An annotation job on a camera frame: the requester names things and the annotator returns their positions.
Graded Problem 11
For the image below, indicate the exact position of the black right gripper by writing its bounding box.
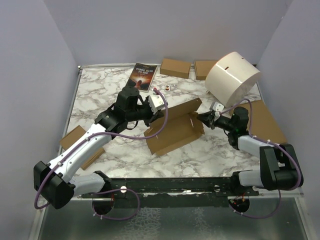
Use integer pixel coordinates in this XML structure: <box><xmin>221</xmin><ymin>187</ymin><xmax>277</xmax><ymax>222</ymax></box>
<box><xmin>196</xmin><ymin>111</ymin><xmax>236</xmax><ymax>132</ymax></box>

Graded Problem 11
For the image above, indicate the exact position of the cardboard box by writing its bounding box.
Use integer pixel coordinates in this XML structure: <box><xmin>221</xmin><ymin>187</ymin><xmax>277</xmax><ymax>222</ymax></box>
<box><xmin>194</xmin><ymin>60</ymin><xmax>218</xmax><ymax>81</ymax></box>
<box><xmin>228</xmin><ymin>99</ymin><xmax>288</xmax><ymax>145</ymax></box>
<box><xmin>146</xmin><ymin>98</ymin><xmax>205</xmax><ymax>156</ymax></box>
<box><xmin>160</xmin><ymin>58</ymin><xmax>192</xmax><ymax>79</ymax></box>
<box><xmin>59</xmin><ymin>125</ymin><xmax>106</xmax><ymax>170</ymax></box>

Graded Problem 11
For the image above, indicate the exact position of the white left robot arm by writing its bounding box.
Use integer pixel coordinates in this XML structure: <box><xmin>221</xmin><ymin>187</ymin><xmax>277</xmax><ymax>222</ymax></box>
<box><xmin>33</xmin><ymin>86</ymin><xmax>169</xmax><ymax>210</ymax></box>

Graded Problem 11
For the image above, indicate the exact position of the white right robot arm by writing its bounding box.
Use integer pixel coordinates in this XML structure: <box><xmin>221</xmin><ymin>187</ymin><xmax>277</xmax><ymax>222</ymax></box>
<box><xmin>197</xmin><ymin>106</ymin><xmax>304</xmax><ymax>196</ymax></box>

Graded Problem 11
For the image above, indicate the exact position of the Three Days To See book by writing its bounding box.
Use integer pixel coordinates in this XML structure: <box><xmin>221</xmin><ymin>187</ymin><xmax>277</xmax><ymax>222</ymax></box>
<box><xmin>125</xmin><ymin>63</ymin><xmax>157</xmax><ymax>93</ymax></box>

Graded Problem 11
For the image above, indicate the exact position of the white cylindrical drum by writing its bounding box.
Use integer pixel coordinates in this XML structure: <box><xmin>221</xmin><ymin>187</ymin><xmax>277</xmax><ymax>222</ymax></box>
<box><xmin>204</xmin><ymin>51</ymin><xmax>262</xmax><ymax>108</ymax></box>

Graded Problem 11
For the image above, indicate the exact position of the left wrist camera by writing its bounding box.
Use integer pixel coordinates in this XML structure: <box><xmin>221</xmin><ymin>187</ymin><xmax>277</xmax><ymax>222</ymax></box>
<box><xmin>148</xmin><ymin>94</ymin><xmax>166</xmax><ymax>114</ymax></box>

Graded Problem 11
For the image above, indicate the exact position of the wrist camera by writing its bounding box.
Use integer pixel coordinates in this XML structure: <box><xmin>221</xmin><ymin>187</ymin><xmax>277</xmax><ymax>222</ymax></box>
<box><xmin>148</xmin><ymin>94</ymin><xmax>166</xmax><ymax>114</ymax></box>
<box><xmin>209</xmin><ymin>101</ymin><xmax>225</xmax><ymax>117</ymax></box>

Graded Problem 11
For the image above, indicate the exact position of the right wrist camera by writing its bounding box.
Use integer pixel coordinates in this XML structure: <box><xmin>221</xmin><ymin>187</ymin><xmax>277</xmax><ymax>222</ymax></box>
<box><xmin>209</xmin><ymin>101</ymin><xmax>225</xmax><ymax>117</ymax></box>

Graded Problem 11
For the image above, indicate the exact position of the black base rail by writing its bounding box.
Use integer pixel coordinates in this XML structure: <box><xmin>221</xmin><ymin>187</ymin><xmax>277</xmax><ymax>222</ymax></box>
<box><xmin>82</xmin><ymin>177</ymin><xmax>259</xmax><ymax>209</ymax></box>

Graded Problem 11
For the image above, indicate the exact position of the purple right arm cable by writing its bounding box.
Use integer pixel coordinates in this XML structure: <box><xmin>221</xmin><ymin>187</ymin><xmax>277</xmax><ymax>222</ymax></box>
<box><xmin>219</xmin><ymin>98</ymin><xmax>302</xmax><ymax>220</ymax></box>

